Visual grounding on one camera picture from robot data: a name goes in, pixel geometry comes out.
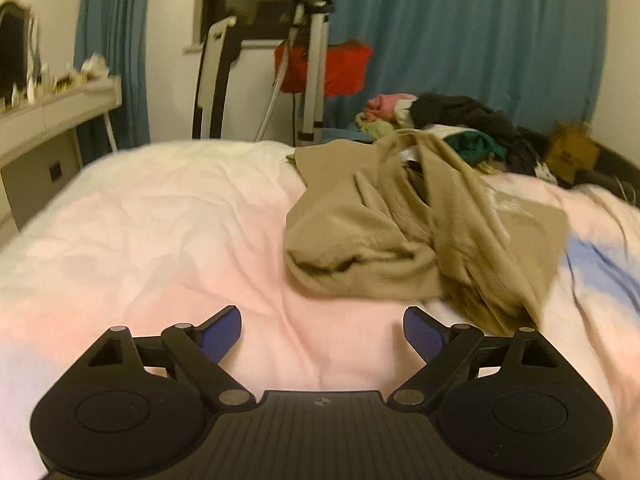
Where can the red cloth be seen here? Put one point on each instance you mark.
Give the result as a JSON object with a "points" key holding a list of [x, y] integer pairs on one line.
{"points": [[346, 68]]}

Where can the black garment pile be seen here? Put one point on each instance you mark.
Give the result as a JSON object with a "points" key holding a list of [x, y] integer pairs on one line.
{"points": [[436, 109]]}

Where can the beige garment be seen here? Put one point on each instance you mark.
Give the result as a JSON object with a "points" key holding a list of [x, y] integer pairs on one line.
{"points": [[407, 218]]}

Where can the blue curtain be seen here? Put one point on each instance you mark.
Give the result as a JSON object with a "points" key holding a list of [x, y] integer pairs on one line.
{"points": [[537, 61], [115, 29]]}

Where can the blue curtain left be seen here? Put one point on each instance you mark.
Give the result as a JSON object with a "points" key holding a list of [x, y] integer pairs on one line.
{"points": [[115, 29]]}

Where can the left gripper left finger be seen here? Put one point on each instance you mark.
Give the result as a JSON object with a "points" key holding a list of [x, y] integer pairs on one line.
{"points": [[176, 371]]}

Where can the ornate mirror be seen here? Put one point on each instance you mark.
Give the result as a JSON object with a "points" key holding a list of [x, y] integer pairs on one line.
{"points": [[20, 48]]}

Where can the blue curtain right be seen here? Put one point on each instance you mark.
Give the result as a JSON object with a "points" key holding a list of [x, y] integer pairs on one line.
{"points": [[537, 61]]}

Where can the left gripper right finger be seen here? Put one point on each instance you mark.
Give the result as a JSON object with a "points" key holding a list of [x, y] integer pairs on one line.
{"points": [[454, 355]]}

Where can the pink garment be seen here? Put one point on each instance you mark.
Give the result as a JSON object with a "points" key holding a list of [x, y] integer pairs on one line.
{"points": [[383, 106]]}

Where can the pale green garment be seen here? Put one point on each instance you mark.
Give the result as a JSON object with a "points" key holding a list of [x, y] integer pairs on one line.
{"points": [[377, 127]]}

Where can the cardboard box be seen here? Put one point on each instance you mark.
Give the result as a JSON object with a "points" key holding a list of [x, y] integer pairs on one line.
{"points": [[571, 148]]}

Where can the white dressing table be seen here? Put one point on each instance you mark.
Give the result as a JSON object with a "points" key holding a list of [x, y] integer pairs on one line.
{"points": [[39, 147]]}

